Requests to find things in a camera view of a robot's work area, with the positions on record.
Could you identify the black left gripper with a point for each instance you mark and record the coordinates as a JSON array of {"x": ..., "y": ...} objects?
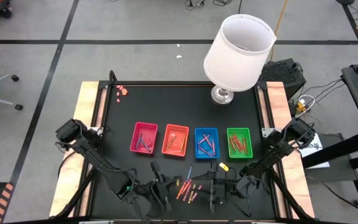
[{"x": 158, "y": 193}]

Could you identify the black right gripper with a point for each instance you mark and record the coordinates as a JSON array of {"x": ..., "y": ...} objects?
[{"x": 228, "y": 186}]

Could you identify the dark blue crayon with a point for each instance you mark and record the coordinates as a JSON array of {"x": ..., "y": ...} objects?
[{"x": 190, "y": 172}]

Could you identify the red-violet crayon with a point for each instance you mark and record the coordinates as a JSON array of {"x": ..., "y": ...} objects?
[{"x": 204, "y": 151}]

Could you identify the light blue crayon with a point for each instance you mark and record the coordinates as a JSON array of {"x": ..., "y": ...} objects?
[{"x": 145, "y": 147}]

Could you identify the red crayon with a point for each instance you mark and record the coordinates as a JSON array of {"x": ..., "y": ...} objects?
[{"x": 236, "y": 141}]

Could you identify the red-orange crayon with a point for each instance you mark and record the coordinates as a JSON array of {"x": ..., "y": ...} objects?
[{"x": 245, "y": 145}]

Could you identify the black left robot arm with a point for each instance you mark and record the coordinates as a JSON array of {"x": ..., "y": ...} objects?
[{"x": 98, "y": 158}]

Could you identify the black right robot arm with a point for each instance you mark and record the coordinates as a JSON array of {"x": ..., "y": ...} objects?
[{"x": 278, "y": 146}]

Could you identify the blue plastic basket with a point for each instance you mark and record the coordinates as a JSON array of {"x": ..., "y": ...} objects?
[{"x": 197, "y": 155}]

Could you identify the green plastic basket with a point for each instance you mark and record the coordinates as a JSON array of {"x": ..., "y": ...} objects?
[{"x": 229, "y": 155}]

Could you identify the orange plastic basket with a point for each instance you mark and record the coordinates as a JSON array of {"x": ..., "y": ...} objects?
[{"x": 165, "y": 152}]

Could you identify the brown crayon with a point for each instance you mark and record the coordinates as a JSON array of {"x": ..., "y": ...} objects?
[{"x": 232, "y": 143}]

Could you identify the red-pink plastic basket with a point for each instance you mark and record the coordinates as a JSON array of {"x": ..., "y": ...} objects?
[{"x": 134, "y": 149}]

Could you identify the wooden side board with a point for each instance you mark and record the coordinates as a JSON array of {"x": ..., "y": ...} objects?
[
  {"x": 85, "y": 102},
  {"x": 277, "y": 102}
]

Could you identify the white paper sheet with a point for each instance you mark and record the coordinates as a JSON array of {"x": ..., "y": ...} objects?
[{"x": 319, "y": 158}]

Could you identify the yellow connector tag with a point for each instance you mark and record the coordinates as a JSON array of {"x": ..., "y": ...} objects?
[{"x": 300, "y": 106}]

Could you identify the white shade table lamp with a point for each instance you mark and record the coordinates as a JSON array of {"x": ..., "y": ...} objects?
[{"x": 238, "y": 62}]

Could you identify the black perforated box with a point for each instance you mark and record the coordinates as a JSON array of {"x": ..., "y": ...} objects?
[{"x": 283, "y": 76}]

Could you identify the silver metal bracket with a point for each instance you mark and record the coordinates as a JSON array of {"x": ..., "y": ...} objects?
[
  {"x": 266, "y": 132},
  {"x": 95, "y": 129}
]

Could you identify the black table frame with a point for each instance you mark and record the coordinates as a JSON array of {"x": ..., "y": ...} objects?
[{"x": 102, "y": 102}]

